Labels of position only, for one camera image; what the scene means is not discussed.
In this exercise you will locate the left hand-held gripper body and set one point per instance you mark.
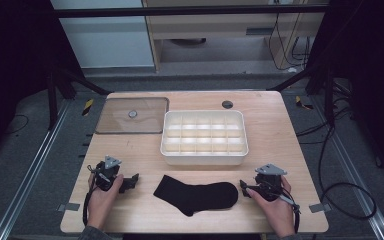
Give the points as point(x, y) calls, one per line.
point(105, 175)

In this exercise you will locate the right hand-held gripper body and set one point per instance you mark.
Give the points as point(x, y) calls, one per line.
point(269, 186)

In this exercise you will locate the white divided storage box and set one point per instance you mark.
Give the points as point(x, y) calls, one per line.
point(204, 156)

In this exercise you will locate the black sock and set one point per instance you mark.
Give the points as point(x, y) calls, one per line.
point(196, 196)

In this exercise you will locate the person's right hand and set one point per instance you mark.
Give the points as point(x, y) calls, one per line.
point(278, 213)

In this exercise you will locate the person's left hand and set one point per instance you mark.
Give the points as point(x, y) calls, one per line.
point(100, 206)

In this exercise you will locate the clear plastic lid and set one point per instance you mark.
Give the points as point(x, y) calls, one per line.
point(146, 116)

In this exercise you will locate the yellow black striped tape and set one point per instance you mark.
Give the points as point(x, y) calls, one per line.
point(302, 104)
point(87, 107)

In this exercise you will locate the black metal stand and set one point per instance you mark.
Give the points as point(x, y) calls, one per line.
point(51, 100)
point(329, 96)

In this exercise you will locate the white cabinet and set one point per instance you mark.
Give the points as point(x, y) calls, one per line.
point(106, 43)

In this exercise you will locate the light wooden desk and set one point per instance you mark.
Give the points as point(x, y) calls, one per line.
point(213, 25)

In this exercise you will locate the grey table bracket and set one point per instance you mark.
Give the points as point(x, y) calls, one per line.
point(69, 207)
point(320, 207)

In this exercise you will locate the metal floor rail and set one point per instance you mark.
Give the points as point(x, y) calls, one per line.
point(30, 173)
point(353, 173)

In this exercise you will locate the black horizontal frame bar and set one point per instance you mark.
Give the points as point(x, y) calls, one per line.
point(180, 12)

